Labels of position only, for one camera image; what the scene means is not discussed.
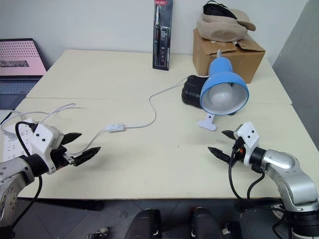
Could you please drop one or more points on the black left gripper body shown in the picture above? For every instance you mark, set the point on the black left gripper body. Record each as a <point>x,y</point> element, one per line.
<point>59,156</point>

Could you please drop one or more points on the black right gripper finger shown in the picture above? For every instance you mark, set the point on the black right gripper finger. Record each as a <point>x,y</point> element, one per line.
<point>221,155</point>
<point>230,134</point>

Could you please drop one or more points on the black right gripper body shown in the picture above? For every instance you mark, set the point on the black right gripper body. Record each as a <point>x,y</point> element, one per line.
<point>239,155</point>

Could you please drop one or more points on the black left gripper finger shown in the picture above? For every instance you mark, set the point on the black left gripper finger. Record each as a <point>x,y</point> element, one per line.
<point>71,137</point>
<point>87,155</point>

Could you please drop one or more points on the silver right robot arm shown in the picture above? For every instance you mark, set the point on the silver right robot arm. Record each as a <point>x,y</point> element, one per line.
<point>294,184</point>

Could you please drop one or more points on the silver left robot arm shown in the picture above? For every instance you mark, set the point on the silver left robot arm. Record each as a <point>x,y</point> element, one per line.
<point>12,171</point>

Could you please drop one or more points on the blue clip desk lamp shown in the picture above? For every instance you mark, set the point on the blue clip desk lamp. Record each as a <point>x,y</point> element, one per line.
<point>220,72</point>

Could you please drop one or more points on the white power strip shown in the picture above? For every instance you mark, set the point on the white power strip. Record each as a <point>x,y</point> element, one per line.
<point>12,147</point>

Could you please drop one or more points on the black plastic case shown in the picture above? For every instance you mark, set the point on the black plastic case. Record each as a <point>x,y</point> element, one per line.
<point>190,92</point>

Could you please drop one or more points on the dark rounded shape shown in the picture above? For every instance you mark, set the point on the dark rounded shape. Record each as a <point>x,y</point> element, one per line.
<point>205,224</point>
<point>145,224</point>

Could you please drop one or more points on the brown cardboard box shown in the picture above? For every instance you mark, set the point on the brown cardboard box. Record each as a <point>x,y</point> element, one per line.
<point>239,59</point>

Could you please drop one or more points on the grey laptop with pink screen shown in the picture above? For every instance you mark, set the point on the grey laptop with pink screen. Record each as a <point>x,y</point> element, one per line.
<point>17,62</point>

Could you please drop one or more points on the beige fabric cap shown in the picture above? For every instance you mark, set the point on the beige fabric cap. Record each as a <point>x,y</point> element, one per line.
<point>219,27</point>

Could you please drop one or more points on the black soldering iron package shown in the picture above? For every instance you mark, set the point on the black soldering iron package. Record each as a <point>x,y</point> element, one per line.
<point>162,39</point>

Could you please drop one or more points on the black face mask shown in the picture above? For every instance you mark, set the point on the black face mask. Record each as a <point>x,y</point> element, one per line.
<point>216,8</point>

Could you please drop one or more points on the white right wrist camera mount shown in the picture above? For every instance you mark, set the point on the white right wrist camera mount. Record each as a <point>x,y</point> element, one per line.
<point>249,139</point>

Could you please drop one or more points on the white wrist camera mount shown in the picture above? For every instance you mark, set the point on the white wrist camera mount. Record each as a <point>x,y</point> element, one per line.
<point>43,139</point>
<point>249,139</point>

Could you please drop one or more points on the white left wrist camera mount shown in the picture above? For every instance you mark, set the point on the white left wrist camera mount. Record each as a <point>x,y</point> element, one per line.
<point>43,139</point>

